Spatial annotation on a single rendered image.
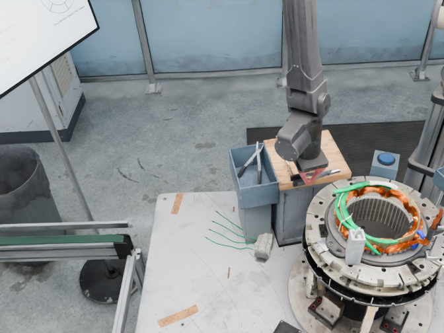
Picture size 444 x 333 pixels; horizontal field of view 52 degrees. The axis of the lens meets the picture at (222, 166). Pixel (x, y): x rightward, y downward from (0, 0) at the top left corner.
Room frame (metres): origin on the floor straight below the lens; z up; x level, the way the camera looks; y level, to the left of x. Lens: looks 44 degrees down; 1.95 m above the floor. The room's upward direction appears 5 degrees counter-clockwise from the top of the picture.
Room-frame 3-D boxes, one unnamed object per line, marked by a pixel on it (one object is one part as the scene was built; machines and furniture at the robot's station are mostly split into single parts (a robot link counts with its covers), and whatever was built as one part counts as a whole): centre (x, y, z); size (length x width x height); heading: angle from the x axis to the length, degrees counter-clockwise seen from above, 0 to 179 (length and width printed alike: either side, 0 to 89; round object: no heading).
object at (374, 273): (0.65, -0.34, 1.09); 0.32 x 0.32 x 0.01
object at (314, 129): (0.77, -0.20, 1.31); 0.07 x 0.06 x 0.07; 139
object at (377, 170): (0.92, -0.47, 0.91); 0.07 x 0.07 x 0.25; 65
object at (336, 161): (0.94, -0.24, 1.05); 0.20 x 0.19 x 0.02; 96
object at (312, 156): (0.78, -0.20, 1.25); 0.10 x 0.07 x 0.07; 9
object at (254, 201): (0.92, -0.09, 0.92); 0.17 x 0.11 x 0.28; 6
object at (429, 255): (0.55, -0.43, 1.15); 0.03 x 0.02 x 0.12; 79
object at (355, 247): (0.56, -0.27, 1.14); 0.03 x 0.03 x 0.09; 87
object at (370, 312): (0.52, -0.32, 0.91); 0.02 x 0.02 x 0.21
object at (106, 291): (1.33, 0.60, 0.01); 0.34 x 0.34 x 0.02
